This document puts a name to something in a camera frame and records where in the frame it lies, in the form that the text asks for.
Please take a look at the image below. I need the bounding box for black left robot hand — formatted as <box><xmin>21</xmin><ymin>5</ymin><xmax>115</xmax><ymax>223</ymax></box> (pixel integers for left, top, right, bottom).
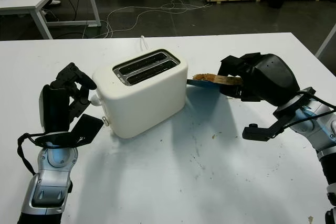
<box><xmin>39</xmin><ymin>62</ymin><xmax>97</xmax><ymax>133</ymax></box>

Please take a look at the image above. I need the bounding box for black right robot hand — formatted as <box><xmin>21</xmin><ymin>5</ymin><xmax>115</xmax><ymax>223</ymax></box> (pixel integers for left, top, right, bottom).
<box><xmin>217</xmin><ymin>52</ymin><xmax>300</xmax><ymax>107</ymax></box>

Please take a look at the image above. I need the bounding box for slice of bread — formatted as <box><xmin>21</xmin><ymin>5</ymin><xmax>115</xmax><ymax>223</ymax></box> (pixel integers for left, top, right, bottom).
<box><xmin>193</xmin><ymin>73</ymin><xmax>244</xmax><ymax>86</ymax></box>

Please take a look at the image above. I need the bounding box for blue tray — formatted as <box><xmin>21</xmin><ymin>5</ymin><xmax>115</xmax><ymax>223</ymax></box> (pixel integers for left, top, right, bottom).
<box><xmin>186</xmin><ymin>76</ymin><xmax>224</xmax><ymax>90</ymax></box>

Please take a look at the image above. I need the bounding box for white two-slot toaster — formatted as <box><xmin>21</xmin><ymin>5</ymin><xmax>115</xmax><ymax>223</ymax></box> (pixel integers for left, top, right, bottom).
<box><xmin>91</xmin><ymin>48</ymin><xmax>189</xmax><ymax>140</ymax></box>

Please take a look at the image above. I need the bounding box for white table leg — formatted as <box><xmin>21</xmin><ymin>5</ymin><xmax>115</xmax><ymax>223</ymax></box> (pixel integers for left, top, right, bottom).
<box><xmin>314</xmin><ymin>23</ymin><xmax>336</xmax><ymax>59</ymax></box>

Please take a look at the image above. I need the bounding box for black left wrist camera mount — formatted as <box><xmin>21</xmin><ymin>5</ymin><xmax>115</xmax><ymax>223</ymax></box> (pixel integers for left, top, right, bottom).
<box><xmin>34</xmin><ymin>113</ymin><xmax>103</xmax><ymax>148</ymax></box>

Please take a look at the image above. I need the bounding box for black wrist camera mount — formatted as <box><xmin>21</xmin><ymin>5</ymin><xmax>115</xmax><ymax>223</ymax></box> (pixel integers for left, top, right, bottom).
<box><xmin>241</xmin><ymin>103</ymin><xmax>299</xmax><ymax>141</ymax></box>
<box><xmin>34</xmin><ymin>113</ymin><xmax>103</xmax><ymax>148</ymax></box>

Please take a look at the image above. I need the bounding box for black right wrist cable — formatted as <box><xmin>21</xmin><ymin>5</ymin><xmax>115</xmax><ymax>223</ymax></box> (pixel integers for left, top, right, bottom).
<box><xmin>296</xmin><ymin>86</ymin><xmax>336</xmax><ymax>120</ymax></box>

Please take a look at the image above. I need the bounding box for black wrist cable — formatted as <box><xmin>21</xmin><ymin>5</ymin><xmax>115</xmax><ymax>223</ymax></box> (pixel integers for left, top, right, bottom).
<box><xmin>17</xmin><ymin>133</ymin><xmax>37</xmax><ymax>175</ymax></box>
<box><xmin>296</xmin><ymin>86</ymin><xmax>336</xmax><ymax>120</ymax></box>

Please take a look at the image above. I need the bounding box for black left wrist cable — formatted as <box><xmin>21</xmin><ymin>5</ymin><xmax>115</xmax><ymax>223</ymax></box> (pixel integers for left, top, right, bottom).
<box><xmin>17</xmin><ymin>133</ymin><xmax>37</xmax><ymax>175</ymax></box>

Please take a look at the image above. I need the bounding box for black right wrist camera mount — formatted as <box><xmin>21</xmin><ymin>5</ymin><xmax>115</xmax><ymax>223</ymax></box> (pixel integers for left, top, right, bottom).
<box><xmin>241</xmin><ymin>103</ymin><xmax>299</xmax><ymax>141</ymax></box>

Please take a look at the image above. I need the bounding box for white cable on floor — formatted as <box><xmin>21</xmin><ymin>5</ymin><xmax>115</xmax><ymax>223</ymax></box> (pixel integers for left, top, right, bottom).
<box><xmin>99</xmin><ymin>0</ymin><xmax>211</xmax><ymax>39</ymax></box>

